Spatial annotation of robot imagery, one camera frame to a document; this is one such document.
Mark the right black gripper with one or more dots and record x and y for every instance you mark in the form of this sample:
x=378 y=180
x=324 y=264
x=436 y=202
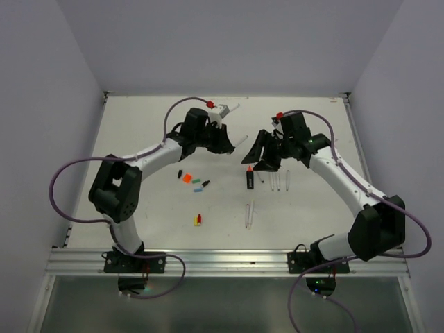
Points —
x=267 y=162

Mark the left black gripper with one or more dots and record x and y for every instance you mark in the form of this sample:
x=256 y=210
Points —
x=227 y=146

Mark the white black tip marker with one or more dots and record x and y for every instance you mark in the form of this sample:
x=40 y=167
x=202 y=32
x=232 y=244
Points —
x=260 y=177

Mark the orange highlighter cap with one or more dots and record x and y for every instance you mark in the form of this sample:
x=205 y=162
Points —
x=187 y=178

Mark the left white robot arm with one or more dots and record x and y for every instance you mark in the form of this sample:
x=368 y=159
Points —
x=116 y=187

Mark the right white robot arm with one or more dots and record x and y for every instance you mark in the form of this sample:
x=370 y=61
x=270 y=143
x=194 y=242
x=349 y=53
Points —
x=379 y=224

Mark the aluminium right side rail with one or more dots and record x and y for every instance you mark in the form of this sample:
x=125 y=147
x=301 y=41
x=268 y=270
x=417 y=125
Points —
x=345 y=96

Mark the aluminium rail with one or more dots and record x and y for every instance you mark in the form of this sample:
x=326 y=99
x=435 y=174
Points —
x=218 y=263
x=345 y=96

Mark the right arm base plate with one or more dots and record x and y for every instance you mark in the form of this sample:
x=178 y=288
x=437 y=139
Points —
x=299 y=262

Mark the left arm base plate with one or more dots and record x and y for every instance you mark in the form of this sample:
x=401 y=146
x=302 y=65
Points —
x=117 y=262

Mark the aluminium front rail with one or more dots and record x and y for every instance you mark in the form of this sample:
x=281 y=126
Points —
x=218 y=263

